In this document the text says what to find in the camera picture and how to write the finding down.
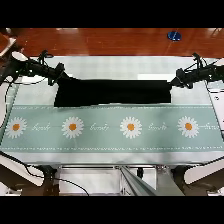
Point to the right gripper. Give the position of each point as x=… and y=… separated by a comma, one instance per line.
x=182, y=79

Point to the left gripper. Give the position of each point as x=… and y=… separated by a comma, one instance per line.
x=60, y=74

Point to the black garment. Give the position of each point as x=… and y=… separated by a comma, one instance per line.
x=113, y=93

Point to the blue round object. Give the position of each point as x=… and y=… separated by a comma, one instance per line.
x=174, y=35

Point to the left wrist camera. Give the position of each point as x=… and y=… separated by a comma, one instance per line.
x=44, y=55

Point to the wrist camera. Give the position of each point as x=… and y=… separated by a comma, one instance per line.
x=44, y=55
x=197, y=59

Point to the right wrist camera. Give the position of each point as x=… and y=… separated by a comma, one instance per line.
x=197, y=59

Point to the silver frame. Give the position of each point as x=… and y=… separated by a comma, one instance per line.
x=140, y=186

